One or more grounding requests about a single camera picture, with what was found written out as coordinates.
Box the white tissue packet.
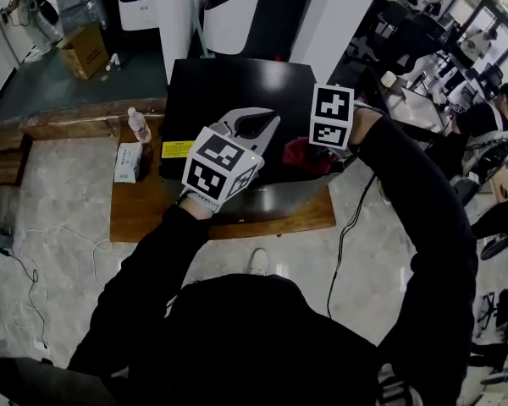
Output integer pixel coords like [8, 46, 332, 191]
[113, 141, 144, 184]

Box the pink cleaning cloth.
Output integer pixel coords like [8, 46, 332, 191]
[282, 137, 335, 175]

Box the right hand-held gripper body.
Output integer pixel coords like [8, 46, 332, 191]
[308, 83, 359, 169]

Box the black floor cable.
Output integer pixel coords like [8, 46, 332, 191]
[0, 243, 50, 350]

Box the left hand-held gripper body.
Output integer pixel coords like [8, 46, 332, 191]
[181, 121, 266, 214]

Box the clear plastic water bottle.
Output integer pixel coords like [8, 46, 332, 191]
[126, 107, 152, 144]

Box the black glass desk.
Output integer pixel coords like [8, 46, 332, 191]
[355, 65, 455, 143]

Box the person's black-clad torso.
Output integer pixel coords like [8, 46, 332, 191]
[67, 272, 382, 406]

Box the brown cardboard box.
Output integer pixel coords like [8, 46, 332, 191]
[58, 24, 110, 80]

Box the person's right forearm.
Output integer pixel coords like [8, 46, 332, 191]
[347, 107, 479, 278]

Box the low wooden table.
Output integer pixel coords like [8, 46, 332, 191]
[109, 114, 337, 244]

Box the teal dustpan with pole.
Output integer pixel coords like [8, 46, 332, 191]
[185, 0, 216, 59]

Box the raised wooden step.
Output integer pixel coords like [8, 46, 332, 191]
[0, 97, 168, 185]

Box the white floor cable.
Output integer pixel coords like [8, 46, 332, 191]
[23, 225, 113, 291]

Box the person's left forearm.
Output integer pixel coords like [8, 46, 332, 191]
[97, 190, 221, 312]

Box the black hanging cable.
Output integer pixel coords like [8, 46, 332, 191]
[325, 174, 378, 319]

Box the person's right white shoe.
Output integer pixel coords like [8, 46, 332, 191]
[249, 247, 268, 277]

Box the large white black machine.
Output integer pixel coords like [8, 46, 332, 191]
[202, 0, 318, 57]

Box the black box appliance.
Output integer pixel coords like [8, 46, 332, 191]
[157, 57, 359, 227]

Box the small white service robot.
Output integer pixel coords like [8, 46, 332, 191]
[117, 0, 158, 31]

